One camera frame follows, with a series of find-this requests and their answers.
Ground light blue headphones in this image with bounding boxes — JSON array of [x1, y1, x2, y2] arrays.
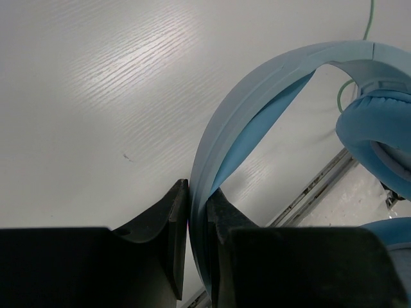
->
[[189, 40, 410, 307]]

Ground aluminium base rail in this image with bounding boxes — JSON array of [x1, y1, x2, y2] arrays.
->
[[189, 149, 356, 295]]

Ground green audio cable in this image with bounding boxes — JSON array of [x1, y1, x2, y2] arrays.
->
[[338, 0, 376, 113]]

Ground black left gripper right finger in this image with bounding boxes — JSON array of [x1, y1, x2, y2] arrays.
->
[[207, 191, 407, 307]]

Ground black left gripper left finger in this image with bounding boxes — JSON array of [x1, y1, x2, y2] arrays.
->
[[1, 179, 189, 307]]

